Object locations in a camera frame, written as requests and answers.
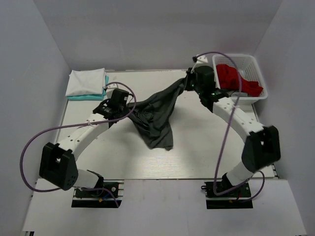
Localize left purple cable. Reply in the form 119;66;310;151
20;82;137;207

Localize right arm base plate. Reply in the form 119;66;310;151
201;181;253;209

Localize folded white t shirt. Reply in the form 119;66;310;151
65;68;106;96

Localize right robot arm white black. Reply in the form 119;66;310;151
185;66;281;196

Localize white plastic basket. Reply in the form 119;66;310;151
212;54;268;105

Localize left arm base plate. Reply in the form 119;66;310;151
71;180;124;208

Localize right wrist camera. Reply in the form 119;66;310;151
192;55;209;68

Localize purple cable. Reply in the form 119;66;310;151
196;51;266;203
20;82;137;207

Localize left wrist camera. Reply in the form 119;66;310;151
103;83;118;90

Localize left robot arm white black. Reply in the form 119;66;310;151
39;88;129;191

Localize folded teal t shirt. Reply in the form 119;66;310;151
65;71;108;101

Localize red t shirt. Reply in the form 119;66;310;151
216;64;263;97

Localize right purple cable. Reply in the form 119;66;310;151
196;51;266;203

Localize dark grey t shirt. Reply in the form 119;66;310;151
127;78;186;151

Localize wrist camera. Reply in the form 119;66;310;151
103;83;118;90
192;55;209;68

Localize grey t shirt in basket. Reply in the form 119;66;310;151
227;90;248;97

